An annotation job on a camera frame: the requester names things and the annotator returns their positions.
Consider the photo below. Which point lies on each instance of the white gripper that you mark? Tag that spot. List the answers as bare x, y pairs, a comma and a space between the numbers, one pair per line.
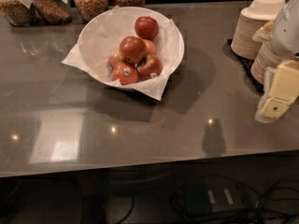
287, 32

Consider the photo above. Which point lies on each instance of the red apple middle right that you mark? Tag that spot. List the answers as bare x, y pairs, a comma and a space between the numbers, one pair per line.
151, 48

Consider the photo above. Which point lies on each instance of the red apple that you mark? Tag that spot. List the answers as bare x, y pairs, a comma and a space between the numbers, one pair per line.
150, 67
151, 48
124, 73
114, 58
132, 49
146, 27

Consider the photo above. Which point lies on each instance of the red apple front right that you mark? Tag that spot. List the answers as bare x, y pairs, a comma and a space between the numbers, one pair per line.
150, 67

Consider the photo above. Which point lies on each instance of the red apple at back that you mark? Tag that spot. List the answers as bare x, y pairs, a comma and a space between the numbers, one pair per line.
146, 27

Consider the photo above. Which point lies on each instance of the red apple on top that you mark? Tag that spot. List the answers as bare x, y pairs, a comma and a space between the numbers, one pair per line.
132, 49

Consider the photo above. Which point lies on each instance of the red apple front left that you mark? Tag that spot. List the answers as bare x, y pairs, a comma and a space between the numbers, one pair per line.
124, 73

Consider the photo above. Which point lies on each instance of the red apple far left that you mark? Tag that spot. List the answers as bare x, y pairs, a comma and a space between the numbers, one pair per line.
114, 58

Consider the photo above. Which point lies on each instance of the white bowl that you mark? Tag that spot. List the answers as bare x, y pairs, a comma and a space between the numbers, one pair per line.
99, 41

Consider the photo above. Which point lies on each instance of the black rubber mat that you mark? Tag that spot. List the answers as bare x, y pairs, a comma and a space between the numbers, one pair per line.
251, 82

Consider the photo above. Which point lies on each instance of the back stack of paper bowls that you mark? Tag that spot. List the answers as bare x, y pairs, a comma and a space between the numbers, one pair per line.
250, 20

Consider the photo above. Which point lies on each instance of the black power box under table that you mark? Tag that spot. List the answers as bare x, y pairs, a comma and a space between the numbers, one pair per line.
212, 198

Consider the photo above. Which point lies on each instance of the white paper liner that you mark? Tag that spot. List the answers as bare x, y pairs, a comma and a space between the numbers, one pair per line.
96, 44

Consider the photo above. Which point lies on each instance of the glass jar of light granola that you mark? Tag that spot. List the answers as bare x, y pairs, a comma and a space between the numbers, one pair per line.
89, 9

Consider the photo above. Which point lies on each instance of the glass jar with dark cereal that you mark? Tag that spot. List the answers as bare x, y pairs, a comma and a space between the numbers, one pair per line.
54, 12

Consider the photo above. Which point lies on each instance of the glass jar of grains left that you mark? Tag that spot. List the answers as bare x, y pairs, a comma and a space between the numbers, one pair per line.
16, 14

